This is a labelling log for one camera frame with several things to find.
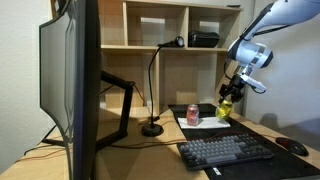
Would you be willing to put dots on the wooden shelf unit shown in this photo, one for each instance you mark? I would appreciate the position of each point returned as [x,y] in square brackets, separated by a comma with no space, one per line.
[131,31]

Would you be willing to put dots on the yellow soda can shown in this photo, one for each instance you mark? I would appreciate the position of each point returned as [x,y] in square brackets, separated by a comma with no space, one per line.
[224,109]

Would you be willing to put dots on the black gooseneck desk lamp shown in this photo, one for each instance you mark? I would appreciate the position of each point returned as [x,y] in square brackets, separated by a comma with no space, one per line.
[152,129]

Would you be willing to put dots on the black desk mat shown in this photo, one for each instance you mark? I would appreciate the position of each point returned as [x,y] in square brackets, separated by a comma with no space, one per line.
[283,165]

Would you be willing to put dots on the black curved monitor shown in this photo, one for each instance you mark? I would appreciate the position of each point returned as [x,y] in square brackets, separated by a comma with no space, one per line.
[71,41]

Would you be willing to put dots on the white folded paper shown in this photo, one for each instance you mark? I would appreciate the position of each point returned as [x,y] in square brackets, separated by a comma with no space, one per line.
[204,123]

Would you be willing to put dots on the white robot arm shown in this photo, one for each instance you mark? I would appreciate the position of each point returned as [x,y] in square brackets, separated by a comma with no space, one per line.
[251,56]

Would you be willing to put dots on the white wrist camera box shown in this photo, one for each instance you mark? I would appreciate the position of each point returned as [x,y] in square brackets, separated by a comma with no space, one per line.
[253,83]

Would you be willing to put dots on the pink soda can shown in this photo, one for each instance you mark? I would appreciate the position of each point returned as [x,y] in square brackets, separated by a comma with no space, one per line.
[192,115]

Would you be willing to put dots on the black monitor stand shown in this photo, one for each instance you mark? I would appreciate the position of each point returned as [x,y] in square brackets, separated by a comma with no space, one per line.
[116,106]

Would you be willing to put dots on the black computer mouse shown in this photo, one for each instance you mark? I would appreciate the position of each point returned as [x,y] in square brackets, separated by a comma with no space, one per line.
[292,146]

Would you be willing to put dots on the wooden desk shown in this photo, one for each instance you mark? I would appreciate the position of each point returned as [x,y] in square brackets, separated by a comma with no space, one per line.
[133,158]

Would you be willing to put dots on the black pouch on shelf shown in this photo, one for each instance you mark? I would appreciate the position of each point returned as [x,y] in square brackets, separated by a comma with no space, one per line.
[203,39]

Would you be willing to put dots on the grey mechanical keyboard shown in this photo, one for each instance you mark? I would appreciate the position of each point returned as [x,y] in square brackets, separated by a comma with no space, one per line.
[220,151]

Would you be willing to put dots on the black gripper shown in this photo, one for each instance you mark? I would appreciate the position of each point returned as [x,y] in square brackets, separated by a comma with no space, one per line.
[233,89]

